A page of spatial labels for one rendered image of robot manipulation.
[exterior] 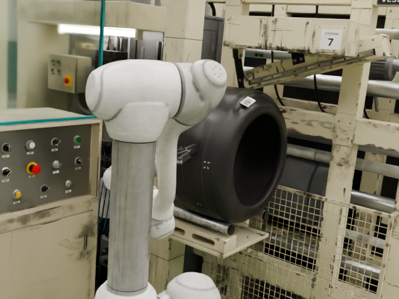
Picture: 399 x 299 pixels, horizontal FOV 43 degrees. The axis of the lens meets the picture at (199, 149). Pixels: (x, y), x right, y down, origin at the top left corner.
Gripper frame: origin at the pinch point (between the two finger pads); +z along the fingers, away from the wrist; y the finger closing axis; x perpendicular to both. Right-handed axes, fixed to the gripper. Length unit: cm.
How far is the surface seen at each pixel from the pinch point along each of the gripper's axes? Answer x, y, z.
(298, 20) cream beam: -46, -14, 57
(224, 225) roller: 34.3, -7.8, 11.9
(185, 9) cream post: -50, 27, 31
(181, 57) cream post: -30.1, 27.5, 28.2
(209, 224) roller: 35.5, -1.1, 11.2
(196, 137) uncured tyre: -3.3, 1.2, 5.5
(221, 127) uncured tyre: -8.0, -7.6, 9.4
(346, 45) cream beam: -37, -36, 56
